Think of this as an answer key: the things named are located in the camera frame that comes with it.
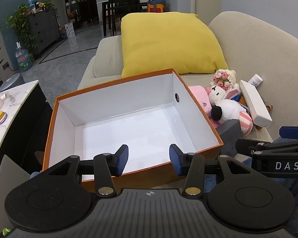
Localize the white plush dog black ear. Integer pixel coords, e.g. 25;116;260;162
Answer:
211;99;254;137

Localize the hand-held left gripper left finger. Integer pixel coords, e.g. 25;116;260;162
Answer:
41;144;129;197

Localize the small potted plant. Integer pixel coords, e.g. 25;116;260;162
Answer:
43;0;57;12

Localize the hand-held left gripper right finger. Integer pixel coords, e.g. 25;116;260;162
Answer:
169;144;260;197

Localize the dark dining table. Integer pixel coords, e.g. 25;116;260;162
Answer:
97;0;149;37

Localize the dark grey cabinet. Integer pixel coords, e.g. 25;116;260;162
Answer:
27;9;61;55

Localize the white tube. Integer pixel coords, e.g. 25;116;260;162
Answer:
247;74;263;88

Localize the dark grey box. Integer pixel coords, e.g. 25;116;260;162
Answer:
217;119;243;159

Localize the orange plastic stool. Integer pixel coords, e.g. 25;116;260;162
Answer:
147;4;164;13

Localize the white marble table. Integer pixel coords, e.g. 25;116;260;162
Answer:
0;80;53;176

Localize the dark display shelf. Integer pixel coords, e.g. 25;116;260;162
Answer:
66;0;88;30

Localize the white floor appliance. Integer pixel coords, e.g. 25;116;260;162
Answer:
65;22;75;39

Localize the grey board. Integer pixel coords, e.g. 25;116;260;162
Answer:
0;155;33;231

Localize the orange cardboard box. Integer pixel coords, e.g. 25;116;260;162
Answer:
43;68;224;192

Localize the yellow pillow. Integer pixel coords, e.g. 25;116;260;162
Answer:
120;12;229;78

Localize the trailing vine plant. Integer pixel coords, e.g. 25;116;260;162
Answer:
5;3;39;52

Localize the crochet flower doll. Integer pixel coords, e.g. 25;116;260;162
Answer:
209;69;240;103

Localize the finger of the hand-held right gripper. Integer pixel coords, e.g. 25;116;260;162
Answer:
279;125;298;139
235;138;298;157

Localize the pink plush cloth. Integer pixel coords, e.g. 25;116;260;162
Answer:
187;85;223;129

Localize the beige sofa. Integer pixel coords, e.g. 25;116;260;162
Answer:
77;11;298;191

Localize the large water jug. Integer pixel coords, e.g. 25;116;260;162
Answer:
15;42;33;71

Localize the long white box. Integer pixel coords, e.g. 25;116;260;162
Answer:
239;79;273;127

